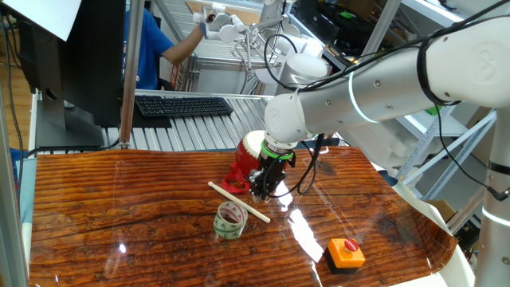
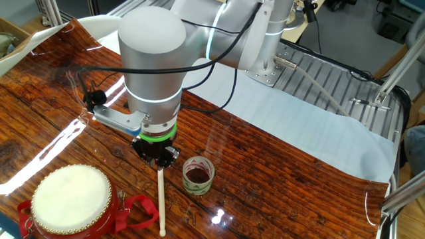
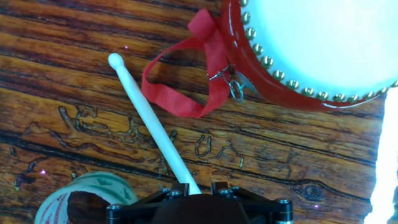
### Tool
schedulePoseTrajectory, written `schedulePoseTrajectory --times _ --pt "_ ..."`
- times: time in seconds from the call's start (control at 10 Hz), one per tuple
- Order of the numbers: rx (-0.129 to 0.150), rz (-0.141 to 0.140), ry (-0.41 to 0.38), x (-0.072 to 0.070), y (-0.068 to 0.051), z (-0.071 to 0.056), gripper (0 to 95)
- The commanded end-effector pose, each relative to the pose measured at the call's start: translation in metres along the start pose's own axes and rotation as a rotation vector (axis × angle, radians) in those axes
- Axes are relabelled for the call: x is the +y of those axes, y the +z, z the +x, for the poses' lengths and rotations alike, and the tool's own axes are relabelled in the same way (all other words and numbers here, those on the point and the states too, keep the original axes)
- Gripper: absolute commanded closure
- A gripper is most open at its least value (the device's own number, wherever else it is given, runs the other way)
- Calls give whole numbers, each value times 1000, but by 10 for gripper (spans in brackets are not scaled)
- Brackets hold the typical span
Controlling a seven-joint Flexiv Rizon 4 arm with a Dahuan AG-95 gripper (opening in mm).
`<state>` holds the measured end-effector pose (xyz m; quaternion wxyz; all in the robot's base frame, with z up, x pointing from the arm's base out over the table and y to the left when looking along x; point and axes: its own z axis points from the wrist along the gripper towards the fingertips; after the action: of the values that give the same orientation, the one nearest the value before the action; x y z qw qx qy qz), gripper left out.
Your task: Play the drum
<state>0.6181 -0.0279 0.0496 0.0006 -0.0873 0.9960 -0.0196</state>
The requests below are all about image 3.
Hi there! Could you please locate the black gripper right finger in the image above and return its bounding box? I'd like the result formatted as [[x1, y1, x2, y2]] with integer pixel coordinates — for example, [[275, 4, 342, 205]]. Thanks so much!
[[211, 182, 294, 224]]

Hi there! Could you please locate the white wooden drumstick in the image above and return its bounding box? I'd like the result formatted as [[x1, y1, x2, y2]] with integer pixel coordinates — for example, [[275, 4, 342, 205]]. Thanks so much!
[[108, 52, 202, 196]]

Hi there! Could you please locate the printed tape roll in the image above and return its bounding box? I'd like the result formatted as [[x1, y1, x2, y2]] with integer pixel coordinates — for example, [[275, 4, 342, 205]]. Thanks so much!
[[34, 170, 139, 224]]

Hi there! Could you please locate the red drum with white skin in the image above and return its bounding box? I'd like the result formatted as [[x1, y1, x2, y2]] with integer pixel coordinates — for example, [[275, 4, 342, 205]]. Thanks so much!
[[220, 0, 398, 113]]

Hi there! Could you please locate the glossy wood pattern mat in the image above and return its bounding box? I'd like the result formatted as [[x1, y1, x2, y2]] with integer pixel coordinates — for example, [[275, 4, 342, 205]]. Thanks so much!
[[0, 0, 398, 224]]

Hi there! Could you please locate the red ribbon strap loop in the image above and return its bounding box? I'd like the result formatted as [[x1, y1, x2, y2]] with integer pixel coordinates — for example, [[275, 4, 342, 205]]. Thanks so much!
[[141, 8, 233, 119]]

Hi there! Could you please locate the metal strap ring clasp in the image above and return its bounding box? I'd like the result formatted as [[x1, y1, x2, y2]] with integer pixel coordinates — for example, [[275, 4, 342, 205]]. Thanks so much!
[[207, 63, 245, 104]]

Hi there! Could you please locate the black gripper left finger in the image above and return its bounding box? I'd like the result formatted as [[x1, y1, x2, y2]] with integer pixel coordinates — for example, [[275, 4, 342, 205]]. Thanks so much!
[[106, 182, 190, 224]]

